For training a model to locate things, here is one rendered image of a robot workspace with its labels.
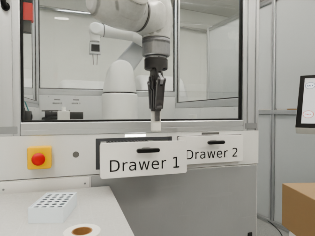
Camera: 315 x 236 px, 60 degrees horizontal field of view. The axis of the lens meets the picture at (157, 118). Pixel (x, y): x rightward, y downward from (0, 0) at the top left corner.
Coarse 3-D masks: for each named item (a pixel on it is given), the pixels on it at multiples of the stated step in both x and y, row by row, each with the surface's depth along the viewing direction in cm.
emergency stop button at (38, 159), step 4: (32, 156) 86; (36, 156) 86; (40, 156) 86; (44, 156) 87; (32, 160) 86; (36, 160) 86; (40, 160) 86; (44, 160) 87; (36, 164) 86; (40, 164) 86
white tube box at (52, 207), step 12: (48, 192) 77; (60, 192) 77; (72, 192) 77; (36, 204) 68; (48, 204) 69; (60, 204) 69; (72, 204) 73; (36, 216) 65; (48, 216) 65; (60, 216) 65
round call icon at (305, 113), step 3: (303, 111) 117; (306, 111) 117; (309, 111) 116; (312, 111) 116; (303, 114) 116; (306, 114) 116; (309, 114) 115; (312, 114) 115; (303, 117) 116; (306, 117) 115; (309, 117) 114; (312, 117) 114
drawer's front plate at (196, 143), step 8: (184, 136) 108; (192, 136) 108; (200, 136) 109; (208, 136) 110; (216, 136) 111; (224, 136) 112; (232, 136) 113; (240, 136) 114; (192, 144) 108; (200, 144) 109; (208, 144) 110; (216, 144) 111; (224, 144) 112; (232, 144) 113; (240, 144) 114; (200, 152) 109; (216, 152) 111; (232, 152) 113; (240, 152) 115; (192, 160) 108; (200, 160) 109; (208, 160) 110; (216, 160) 111; (224, 160) 112; (232, 160) 113; (240, 160) 115
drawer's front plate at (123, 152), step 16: (112, 144) 85; (128, 144) 87; (144, 144) 88; (160, 144) 90; (176, 144) 91; (128, 160) 87; (144, 160) 88; (160, 160) 90; (112, 176) 85; (128, 176) 87
